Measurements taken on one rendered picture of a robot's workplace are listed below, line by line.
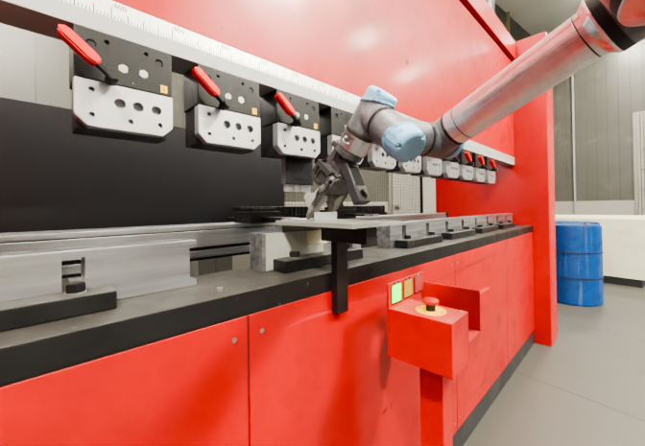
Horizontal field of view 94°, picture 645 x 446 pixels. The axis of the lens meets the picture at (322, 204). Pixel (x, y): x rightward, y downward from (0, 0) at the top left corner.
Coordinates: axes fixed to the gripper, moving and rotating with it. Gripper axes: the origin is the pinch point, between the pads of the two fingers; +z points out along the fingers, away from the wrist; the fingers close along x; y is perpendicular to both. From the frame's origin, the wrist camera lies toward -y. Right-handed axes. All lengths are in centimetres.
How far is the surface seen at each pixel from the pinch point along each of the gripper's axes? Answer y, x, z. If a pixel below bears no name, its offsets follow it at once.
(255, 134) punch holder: 15.6, 17.6, -13.4
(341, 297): -19.7, 2.0, 8.7
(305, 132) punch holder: 17.6, 1.8, -15.7
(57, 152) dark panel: 57, 51, 22
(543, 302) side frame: -55, -214, 45
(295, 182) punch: 11.4, 3.0, -3.1
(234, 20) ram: 33, 23, -33
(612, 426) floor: -105, -137, 43
